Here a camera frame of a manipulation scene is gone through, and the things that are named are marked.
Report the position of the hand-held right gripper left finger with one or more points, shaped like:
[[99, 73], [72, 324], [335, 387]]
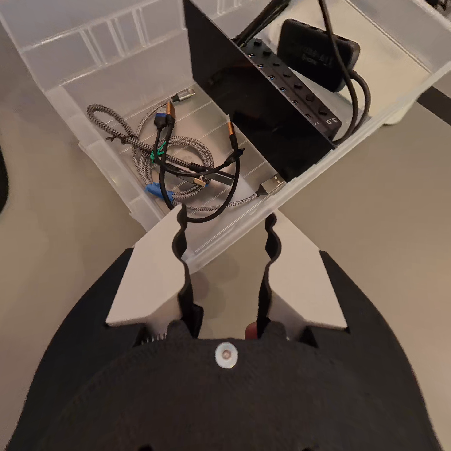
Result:
[[148, 282]]

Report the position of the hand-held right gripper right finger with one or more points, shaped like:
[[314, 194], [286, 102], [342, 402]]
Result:
[[306, 289]]

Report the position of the slim black usb hub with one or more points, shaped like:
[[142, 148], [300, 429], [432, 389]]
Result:
[[317, 53]]

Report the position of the clear plastic bin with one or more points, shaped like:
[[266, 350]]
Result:
[[106, 42]]

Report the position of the black bin divider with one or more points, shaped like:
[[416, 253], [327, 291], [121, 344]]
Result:
[[239, 91]]

